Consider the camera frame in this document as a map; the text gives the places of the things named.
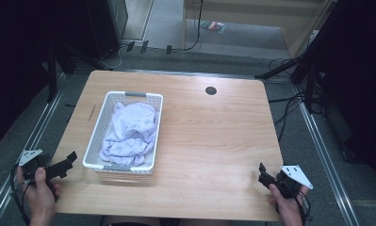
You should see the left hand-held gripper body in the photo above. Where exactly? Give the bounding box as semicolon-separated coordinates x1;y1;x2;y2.
18;149;55;186

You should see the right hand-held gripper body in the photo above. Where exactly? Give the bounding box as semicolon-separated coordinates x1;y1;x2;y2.
274;165;314;200

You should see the white plastic basket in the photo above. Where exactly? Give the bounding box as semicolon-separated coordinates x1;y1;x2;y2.
82;90;164;175

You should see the lavender printed cloth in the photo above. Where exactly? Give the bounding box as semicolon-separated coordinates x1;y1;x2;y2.
98;102;160;167

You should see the person's right hand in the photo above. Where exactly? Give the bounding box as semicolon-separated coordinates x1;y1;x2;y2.
268;183;311;226

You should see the person's left hand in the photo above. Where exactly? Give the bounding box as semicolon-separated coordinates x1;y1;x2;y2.
15;167;61;222

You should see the black tripod stand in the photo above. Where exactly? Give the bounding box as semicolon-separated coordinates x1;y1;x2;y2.
253;0;345;115

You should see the dark cabinet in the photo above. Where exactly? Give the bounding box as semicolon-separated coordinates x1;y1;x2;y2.
85;0;129;60

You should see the colourful packet on floor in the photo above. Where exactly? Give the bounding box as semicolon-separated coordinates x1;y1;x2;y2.
200;20;226;34

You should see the metal floor rail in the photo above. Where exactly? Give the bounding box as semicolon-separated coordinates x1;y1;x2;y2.
293;84;361;226
0;73;67;226

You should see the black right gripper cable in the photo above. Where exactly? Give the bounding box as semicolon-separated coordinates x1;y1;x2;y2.
293;187;312;226

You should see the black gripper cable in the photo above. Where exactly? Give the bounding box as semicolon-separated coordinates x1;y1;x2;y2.
9;164;31;226
293;187;312;226

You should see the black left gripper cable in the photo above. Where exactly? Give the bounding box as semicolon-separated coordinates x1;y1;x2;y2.
9;164;31;226

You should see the black floor cable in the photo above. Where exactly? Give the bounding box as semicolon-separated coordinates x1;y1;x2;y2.
268;91;306;143
268;56;300;77

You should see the black upright stand post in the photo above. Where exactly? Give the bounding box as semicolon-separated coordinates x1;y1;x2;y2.
46;43;59;104

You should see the white floor cable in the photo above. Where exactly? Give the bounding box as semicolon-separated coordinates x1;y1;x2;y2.
97;43;128;71

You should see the black hanging cable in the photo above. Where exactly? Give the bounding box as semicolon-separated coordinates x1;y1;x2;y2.
182;0;205;52

